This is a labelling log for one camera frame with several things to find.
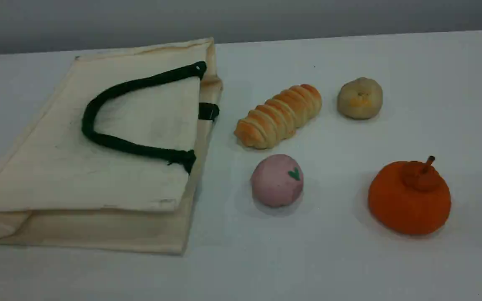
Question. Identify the round egg yolk pastry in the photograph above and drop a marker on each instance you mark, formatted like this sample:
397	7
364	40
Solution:
360	99

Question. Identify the pink bun with green leaf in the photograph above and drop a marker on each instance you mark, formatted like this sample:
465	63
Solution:
275	182

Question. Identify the ridged golden bread roll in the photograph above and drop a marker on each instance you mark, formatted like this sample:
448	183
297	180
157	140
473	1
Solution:
278	117

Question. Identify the orange persimmon toy with stem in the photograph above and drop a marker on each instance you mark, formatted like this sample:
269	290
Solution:
408	200

